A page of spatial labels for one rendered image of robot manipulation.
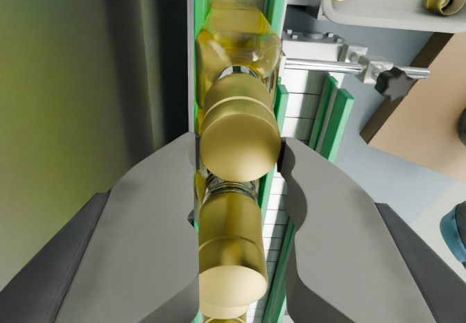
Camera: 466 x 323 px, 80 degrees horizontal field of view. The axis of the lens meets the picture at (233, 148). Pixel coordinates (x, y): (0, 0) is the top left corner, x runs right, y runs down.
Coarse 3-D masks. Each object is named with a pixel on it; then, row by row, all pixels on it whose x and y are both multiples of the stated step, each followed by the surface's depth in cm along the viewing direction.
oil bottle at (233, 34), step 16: (208, 16) 24; (224, 16) 23; (240, 16) 24; (256, 16) 24; (208, 32) 17; (224, 32) 17; (240, 32) 18; (256, 32) 18; (272, 32) 18; (208, 48) 17; (224, 48) 16; (240, 48) 16; (256, 48) 16; (272, 48) 17; (208, 64) 17; (224, 64) 16; (240, 64) 16; (256, 64) 16; (272, 64) 17; (208, 80) 17; (272, 80) 17; (272, 96) 18
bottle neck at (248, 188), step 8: (208, 176) 18; (216, 176) 17; (208, 184) 17; (216, 184) 16; (224, 184) 16; (232, 184) 16; (240, 184) 16; (248, 184) 16; (208, 192) 16; (216, 192) 16; (224, 192) 15; (232, 192) 15; (240, 192) 15; (248, 192) 16; (256, 192) 17; (256, 200) 16
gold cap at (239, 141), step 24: (216, 96) 12; (240, 96) 12; (264, 96) 13; (216, 120) 10; (240, 120) 10; (264, 120) 10; (216, 144) 11; (240, 144) 11; (264, 144) 11; (216, 168) 12; (240, 168) 12; (264, 168) 12
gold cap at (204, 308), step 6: (204, 306) 17; (210, 306) 17; (216, 306) 17; (240, 306) 17; (246, 306) 17; (204, 312) 18; (210, 312) 18; (216, 312) 18; (222, 312) 18; (228, 312) 18; (234, 312) 18; (240, 312) 18; (216, 318) 18; (222, 318) 18; (228, 318) 18
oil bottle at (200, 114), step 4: (200, 112) 21; (196, 116) 21; (200, 116) 21; (196, 120) 21; (200, 120) 20; (196, 124) 21; (200, 124) 20; (196, 128) 20; (196, 132) 20; (200, 160) 20; (200, 164) 21; (200, 168) 21; (204, 168) 21; (200, 172) 21; (204, 172) 21; (208, 172) 21; (200, 176) 22; (204, 176) 21
